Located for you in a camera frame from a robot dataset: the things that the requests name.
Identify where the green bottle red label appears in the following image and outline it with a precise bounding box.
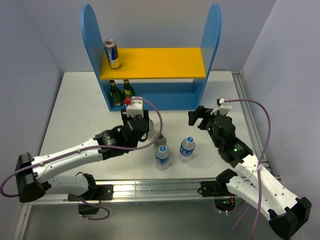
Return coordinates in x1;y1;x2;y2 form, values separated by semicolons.
109;80;124;107

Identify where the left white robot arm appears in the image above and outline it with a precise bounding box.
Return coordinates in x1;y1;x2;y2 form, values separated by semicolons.
15;108;149;203

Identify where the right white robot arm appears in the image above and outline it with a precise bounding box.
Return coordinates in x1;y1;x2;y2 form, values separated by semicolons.
188;105;312;240

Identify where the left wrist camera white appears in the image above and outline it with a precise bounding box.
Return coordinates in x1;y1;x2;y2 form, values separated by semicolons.
124;96;144;117

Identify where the aluminium rail frame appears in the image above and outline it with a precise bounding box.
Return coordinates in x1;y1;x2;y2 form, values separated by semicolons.
12;70;288;240

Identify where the clear glass bottle green cap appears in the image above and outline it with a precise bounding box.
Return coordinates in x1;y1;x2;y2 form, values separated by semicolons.
148;119;155;139

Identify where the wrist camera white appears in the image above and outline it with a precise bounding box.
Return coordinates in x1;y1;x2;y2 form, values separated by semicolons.
124;96;144;117
210;97;232;116

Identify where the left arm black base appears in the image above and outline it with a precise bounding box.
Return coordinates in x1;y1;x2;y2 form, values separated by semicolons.
67;184;114;215

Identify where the plastic water bottle blue cap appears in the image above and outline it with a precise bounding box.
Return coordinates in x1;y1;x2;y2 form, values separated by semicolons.
155;145;170;171

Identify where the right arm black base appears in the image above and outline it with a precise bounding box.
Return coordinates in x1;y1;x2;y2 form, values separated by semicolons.
197;180;236;211

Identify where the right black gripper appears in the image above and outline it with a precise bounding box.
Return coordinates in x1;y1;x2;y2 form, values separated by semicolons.
188;105;227;148

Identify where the green bottle yellow label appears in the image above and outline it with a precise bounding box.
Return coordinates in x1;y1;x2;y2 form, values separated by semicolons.
122;79;136;105

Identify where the blue and yellow shelf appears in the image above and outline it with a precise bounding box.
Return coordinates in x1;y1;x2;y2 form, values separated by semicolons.
80;4;222;112

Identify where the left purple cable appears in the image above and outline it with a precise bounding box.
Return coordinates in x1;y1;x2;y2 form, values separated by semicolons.
0;98;165;221

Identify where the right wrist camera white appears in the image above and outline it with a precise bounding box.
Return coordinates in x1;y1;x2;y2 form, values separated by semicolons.
210;97;232;116

